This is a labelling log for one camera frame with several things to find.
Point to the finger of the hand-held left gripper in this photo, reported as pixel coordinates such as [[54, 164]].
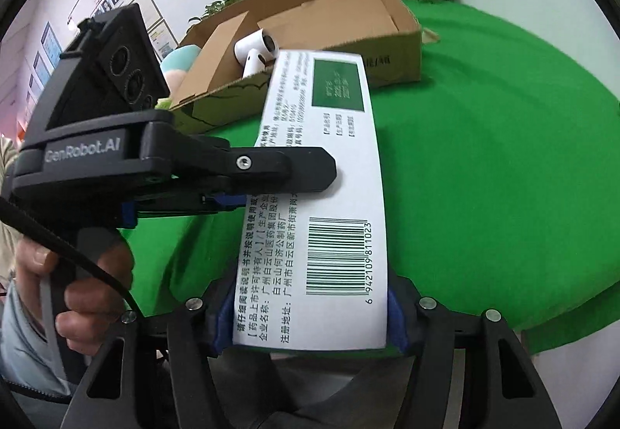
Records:
[[281, 167], [227, 201]]

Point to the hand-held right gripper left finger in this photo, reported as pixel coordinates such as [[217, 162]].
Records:
[[224, 317]]

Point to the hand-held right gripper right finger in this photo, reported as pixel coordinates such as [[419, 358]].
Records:
[[397, 317]]

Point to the white medicine box green label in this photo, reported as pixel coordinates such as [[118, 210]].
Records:
[[339, 167]]

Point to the white hair dryer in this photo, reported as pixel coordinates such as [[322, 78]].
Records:
[[252, 46]]

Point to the long brown cardboard box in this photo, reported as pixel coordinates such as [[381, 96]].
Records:
[[218, 56]]

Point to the large cardboard box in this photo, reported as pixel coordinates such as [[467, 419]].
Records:
[[339, 12]]

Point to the person's left forearm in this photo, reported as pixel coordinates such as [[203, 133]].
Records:
[[24, 342]]

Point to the person's left hand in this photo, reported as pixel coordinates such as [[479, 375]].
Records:
[[85, 312]]

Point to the person's beige clothing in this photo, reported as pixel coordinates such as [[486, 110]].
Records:
[[6, 196]]

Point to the teal and pink plush toy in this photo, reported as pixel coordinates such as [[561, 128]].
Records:
[[181, 63]]

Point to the blue wall poster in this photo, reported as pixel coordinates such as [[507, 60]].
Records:
[[49, 44], [31, 84], [38, 65]]

